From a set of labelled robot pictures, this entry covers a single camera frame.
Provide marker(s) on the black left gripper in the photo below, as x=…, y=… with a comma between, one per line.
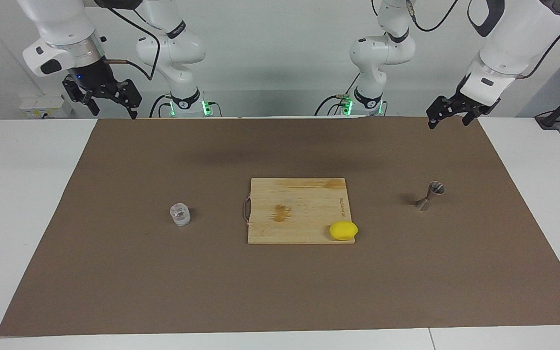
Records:
x=477, y=108

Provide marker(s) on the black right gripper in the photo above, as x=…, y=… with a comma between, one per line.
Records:
x=93, y=78

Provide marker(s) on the steel double jigger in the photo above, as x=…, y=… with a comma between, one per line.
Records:
x=428, y=199

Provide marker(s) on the clear glass cup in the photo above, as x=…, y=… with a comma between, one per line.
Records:
x=180, y=215

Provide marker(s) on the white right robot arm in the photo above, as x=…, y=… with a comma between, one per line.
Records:
x=173, y=48

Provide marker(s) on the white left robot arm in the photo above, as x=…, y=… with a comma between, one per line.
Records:
x=382, y=48

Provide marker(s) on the yellow lemon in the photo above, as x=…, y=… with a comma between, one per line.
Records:
x=343, y=231

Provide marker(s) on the bamboo cutting board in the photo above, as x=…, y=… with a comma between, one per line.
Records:
x=299, y=194

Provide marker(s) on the brown table mat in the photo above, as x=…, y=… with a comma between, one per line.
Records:
x=163, y=282

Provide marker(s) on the white wall power strip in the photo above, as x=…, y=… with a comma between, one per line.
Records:
x=42, y=104

